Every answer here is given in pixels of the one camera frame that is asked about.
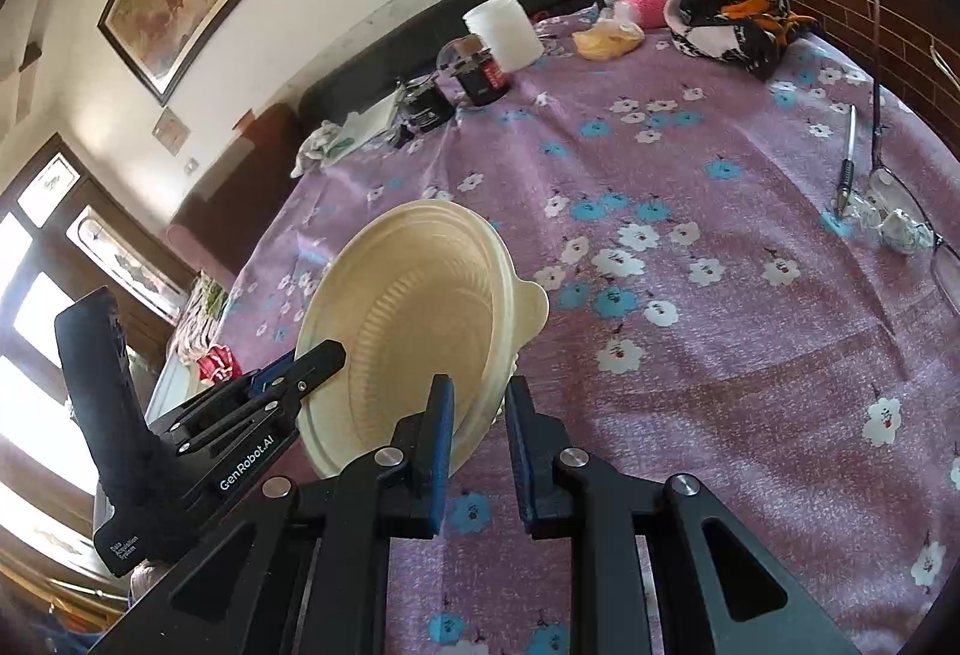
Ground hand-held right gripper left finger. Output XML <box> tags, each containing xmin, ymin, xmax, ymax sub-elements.
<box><xmin>124</xmin><ymin>376</ymin><xmax>456</xmax><ymax>655</ymax></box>

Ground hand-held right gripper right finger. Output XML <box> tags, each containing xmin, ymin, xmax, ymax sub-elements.
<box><xmin>504</xmin><ymin>376</ymin><xmax>863</xmax><ymax>655</ymax></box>

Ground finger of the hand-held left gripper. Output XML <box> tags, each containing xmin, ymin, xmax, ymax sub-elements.
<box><xmin>199</xmin><ymin>355</ymin><xmax>297</xmax><ymax>405</ymax></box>
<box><xmin>146</xmin><ymin>340</ymin><xmax>348</xmax><ymax>459</ymax></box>

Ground red cloth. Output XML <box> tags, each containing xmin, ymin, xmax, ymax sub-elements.
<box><xmin>196</xmin><ymin>345</ymin><xmax>242</xmax><ymax>380</ymax></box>

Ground striped pink cloth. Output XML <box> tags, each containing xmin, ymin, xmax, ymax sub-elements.
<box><xmin>178</xmin><ymin>276</ymin><xmax>230</xmax><ymax>363</ymax></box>

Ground white cloth and paper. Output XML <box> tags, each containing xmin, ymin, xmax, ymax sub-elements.
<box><xmin>326</xmin><ymin>92</ymin><xmax>402</xmax><ymax>165</ymax></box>

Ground wooden glass door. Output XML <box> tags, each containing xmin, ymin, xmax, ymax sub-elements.
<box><xmin>0</xmin><ymin>133</ymin><xmax>196</xmax><ymax>596</ymax></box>

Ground black round motor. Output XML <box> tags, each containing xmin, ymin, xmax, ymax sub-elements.
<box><xmin>396</xmin><ymin>77</ymin><xmax>456</xmax><ymax>134</ymax></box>

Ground black sofa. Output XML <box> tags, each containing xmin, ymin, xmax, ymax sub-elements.
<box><xmin>300</xmin><ymin>0</ymin><xmax>601</xmax><ymax>127</ymax></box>

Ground dark jar with red label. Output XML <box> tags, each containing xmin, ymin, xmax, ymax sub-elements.
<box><xmin>450</xmin><ymin>34</ymin><xmax>512</xmax><ymax>107</ymax></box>

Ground white plastic jar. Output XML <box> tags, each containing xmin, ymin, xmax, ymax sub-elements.
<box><xmin>463</xmin><ymin>0</ymin><xmax>543</xmax><ymax>74</ymax></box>

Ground yellow bread in plastic bag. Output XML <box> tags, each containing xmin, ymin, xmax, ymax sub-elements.
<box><xmin>572</xmin><ymin>2</ymin><xmax>646</xmax><ymax>62</ymax></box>

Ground silver black pen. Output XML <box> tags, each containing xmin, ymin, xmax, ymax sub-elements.
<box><xmin>835</xmin><ymin>103</ymin><xmax>857</xmax><ymax>217</ymax></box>

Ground crumpled printed candy wrapper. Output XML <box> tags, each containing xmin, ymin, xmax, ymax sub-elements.
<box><xmin>877</xmin><ymin>208</ymin><xmax>935</xmax><ymax>255</ymax></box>

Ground eyeglasses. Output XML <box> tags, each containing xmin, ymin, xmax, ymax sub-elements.
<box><xmin>866</xmin><ymin>0</ymin><xmax>960</xmax><ymax>318</ymax></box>

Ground small wall plaque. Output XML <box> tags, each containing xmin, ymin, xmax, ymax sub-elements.
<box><xmin>152</xmin><ymin>107</ymin><xmax>192</xmax><ymax>157</ymax></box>

